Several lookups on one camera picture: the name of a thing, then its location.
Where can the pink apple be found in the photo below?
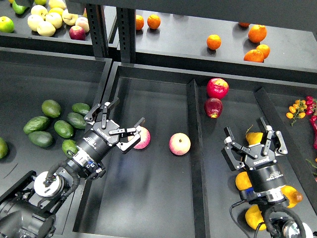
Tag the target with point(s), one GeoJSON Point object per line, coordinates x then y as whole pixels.
{"type": "Point", "coordinates": [179, 144]}
{"type": "Point", "coordinates": [145, 138]}

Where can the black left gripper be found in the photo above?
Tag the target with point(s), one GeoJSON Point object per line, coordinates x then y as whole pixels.
{"type": "Point", "coordinates": [99, 141]}

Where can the black middle tray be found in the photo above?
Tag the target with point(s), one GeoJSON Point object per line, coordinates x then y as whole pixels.
{"type": "Point", "coordinates": [148, 193]}

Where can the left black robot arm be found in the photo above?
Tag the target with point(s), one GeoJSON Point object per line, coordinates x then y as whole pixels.
{"type": "Point", "coordinates": [28, 209]}

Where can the green avocado bottom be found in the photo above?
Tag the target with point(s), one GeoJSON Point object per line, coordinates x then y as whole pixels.
{"type": "Point", "coordinates": [41, 138]}

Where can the pink peach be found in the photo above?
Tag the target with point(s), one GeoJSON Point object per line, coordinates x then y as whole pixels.
{"type": "Point", "coordinates": [83, 22]}

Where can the black tray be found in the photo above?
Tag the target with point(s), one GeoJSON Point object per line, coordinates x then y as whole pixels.
{"type": "Point", "coordinates": [27, 78]}
{"type": "Point", "coordinates": [148, 193]}

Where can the stray yellow pear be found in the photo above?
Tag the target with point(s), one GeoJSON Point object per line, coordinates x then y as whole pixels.
{"type": "Point", "coordinates": [253, 217]}

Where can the black left tray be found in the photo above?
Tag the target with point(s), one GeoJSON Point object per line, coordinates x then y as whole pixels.
{"type": "Point", "coordinates": [27, 78]}

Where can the large orange top right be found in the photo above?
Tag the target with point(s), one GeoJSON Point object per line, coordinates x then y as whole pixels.
{"type": "Point", "coordinates": [257, 33]}

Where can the pale yellow pear front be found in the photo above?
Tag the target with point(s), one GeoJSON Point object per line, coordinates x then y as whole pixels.
{"type": "Point", "coordinates": [45, 28]}

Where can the green avocado at edge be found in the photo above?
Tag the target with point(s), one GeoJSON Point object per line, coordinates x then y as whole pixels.
{"type": "Point", "coordinates": [3, 148]}

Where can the yellow pear lower left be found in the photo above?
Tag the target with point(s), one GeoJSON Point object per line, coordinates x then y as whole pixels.
{"type": "Point", "coordinates": [242, 181]}

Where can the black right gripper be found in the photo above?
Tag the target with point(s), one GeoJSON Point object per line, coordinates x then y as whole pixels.
{"type": "Point", "coordinates": [262, 168]}

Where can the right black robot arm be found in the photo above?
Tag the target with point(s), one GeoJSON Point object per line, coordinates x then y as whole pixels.
{"type": "Point", "coordinates": [279, 220]}

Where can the orange behind post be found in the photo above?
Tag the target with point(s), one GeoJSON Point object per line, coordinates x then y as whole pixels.
{"type": "Point", "coordinates": [139, 22]}

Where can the black right shelf post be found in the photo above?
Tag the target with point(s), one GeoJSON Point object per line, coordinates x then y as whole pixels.
{"type": "Point", "coordinates": [127, 33]}

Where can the orange front right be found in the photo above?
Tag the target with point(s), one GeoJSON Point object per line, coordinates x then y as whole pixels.
{"type": "Point", "coordinates": [254, 56]}

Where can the green avocado top right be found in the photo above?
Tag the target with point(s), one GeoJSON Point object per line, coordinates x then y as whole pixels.
{"type": "Point", "coordinates": [81, 108]}

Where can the pink apple left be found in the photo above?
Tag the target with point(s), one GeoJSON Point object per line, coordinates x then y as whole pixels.
{"type": "Point", "coordinates": [145, 138]}

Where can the green avocado middle right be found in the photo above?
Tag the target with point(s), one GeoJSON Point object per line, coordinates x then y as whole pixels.
{"type": "Point", "coordinates": [76, 120]}

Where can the green avocado centre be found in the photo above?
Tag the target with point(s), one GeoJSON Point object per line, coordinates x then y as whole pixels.
{"type": "Point", "coordinates": [63, 129]}

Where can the green avocado top left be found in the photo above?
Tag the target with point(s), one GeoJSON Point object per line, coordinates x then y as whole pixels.
{"type": "Point", "coordinates": [51, 108]}

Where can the stray green avocado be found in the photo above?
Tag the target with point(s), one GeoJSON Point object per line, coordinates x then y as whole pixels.
{"type": "Point", "coordinates": [69, 147]}

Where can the pink apple right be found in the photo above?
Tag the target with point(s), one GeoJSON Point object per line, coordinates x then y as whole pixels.
{"type": "Point", "coordinates": [179, 144]}

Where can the red apple on shelf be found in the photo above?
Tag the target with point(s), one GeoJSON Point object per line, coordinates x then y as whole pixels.
{"type": "Point", "coordinates": [77, 33]}

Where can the black shelf post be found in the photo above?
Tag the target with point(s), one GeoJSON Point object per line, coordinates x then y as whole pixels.
{"type": "Point", "coordinates": [127, 33]}
{"type": "Point", "coordinates": [97, 23]}

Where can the black left shelf post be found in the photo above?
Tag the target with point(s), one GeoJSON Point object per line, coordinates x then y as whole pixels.
{"type": "Point", "coordinates": [97, 23]}

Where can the red chili peppers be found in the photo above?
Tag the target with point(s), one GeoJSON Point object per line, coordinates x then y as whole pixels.
{"type": "Point", "coordinates": [312, 111]}

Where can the yellow pear lower right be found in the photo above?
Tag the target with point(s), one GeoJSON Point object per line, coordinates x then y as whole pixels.
{"type": "Point", "coordinates": [293, 195]}

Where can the orange cherry tomato vine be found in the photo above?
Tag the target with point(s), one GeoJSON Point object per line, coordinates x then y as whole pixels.
{"type": "Point", "coordinates": [296, 111]}

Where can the pale yellow pear centre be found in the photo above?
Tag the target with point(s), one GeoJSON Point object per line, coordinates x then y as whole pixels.
{"type": "Point", "coordinates": [55, 19]}

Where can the orange top middle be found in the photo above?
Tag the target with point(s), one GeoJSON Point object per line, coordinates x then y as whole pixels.
{"type": "Point", "coordinates": [153, 21]}

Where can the dark red apple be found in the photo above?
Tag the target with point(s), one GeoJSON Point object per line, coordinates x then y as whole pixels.
{"type": "Point", "coordinates": [213, 107]}

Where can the bright red apple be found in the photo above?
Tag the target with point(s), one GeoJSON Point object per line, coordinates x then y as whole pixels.
{"type": "Point", "coordinates": [217, 88]}

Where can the orange right small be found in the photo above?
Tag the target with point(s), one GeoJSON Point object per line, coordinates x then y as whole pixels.
{"type": "Point", "coordinates": [265, 49]}

